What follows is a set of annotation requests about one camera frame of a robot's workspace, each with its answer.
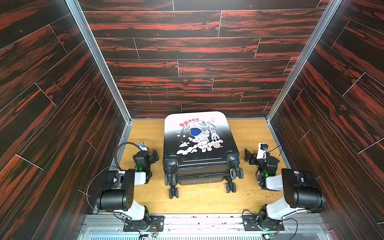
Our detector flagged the black white space suitcase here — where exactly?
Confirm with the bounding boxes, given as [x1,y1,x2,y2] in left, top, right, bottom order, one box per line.
[163,111,244,199]

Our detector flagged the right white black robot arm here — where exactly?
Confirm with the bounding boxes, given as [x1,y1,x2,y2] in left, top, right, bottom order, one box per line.
[245,144,326,232]

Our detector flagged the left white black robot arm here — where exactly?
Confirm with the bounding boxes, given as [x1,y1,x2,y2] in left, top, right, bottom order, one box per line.
[97,150,159,232]

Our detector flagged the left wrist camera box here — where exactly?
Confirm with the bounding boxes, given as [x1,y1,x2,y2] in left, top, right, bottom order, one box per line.
[138,142,150,152]

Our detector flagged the left black camera cable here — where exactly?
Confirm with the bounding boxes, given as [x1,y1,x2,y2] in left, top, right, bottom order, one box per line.
[114,141,142,172]

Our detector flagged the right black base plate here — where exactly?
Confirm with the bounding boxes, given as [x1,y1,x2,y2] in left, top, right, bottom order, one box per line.
[242,215,285,232]

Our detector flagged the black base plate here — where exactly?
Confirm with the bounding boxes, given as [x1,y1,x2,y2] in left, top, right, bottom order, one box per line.
[242,215,285,232]
[123,215,165,233]

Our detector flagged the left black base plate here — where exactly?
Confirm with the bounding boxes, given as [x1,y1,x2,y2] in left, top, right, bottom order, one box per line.
[123,215,165,233]

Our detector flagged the aluminium front rail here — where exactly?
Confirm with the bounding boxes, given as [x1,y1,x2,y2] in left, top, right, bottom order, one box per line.
[78,213,334,240]

